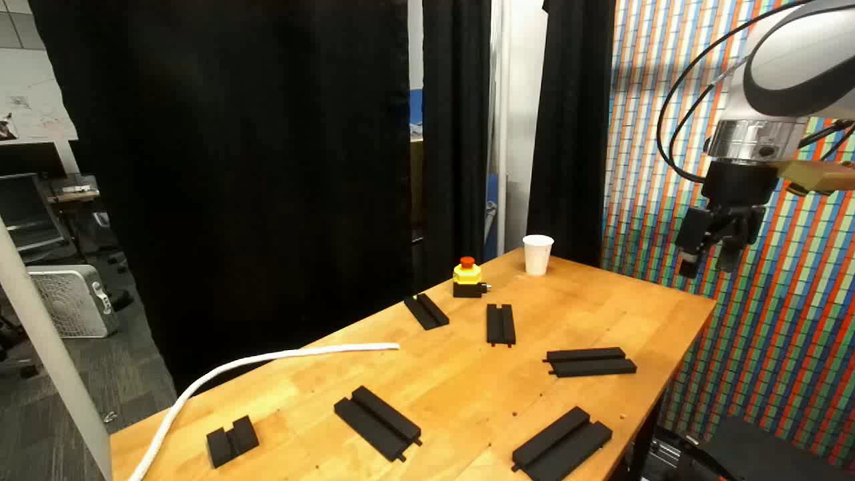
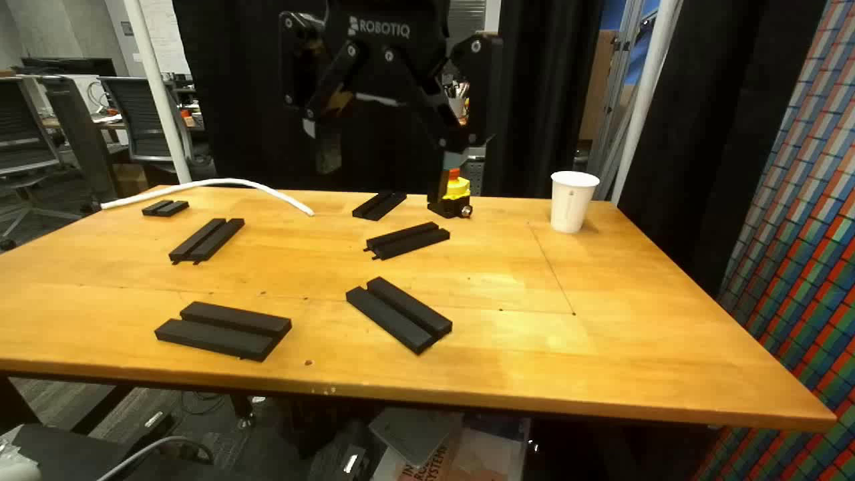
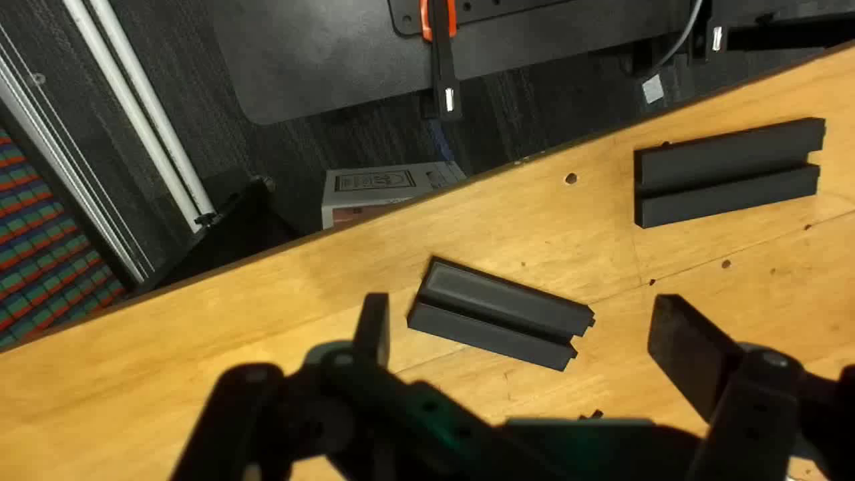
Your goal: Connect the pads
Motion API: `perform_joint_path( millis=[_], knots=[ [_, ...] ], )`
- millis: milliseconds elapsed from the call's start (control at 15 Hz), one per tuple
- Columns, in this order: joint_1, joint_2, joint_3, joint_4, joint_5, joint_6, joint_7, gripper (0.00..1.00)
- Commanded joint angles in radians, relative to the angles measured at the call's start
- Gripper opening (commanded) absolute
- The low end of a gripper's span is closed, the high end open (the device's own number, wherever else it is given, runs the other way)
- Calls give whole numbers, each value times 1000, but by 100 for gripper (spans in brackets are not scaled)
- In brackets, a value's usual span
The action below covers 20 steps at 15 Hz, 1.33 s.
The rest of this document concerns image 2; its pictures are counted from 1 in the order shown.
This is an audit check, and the narrow black curtain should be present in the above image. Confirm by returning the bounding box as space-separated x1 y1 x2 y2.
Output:
617 0 837 297
484 0 609 201

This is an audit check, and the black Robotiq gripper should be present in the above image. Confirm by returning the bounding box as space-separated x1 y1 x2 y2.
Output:
279 0 503 177

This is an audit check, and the printed cardboard box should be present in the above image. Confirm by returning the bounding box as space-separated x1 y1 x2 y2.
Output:
368 405 533 481

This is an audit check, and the white plastic tube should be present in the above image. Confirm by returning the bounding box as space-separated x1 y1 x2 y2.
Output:
100 177 319 219

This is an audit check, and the thin white cable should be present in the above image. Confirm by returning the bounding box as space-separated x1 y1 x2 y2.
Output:
94 432 220 481

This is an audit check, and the white frame post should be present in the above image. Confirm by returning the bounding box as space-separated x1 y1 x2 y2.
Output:
121 0 196 187

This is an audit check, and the wide black curtain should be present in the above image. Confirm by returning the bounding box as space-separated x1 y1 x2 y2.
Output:
171 0 491 195

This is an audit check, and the small black block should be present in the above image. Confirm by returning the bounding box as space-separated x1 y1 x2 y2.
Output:
362 219 455 265

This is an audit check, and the short black track pad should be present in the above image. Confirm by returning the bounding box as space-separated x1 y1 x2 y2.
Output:
140 198 192 219

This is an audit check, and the white paper cup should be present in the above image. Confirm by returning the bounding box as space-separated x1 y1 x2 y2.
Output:
547 167 603 238

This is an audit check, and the colourful checkered backdrop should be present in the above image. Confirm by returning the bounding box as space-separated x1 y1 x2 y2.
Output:
693 0 855 481

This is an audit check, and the yellow emergency stop button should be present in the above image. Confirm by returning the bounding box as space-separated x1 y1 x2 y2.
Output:
424 165 475 222

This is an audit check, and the white vertical pole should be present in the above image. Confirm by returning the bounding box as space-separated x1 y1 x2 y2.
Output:
606 0 688 209

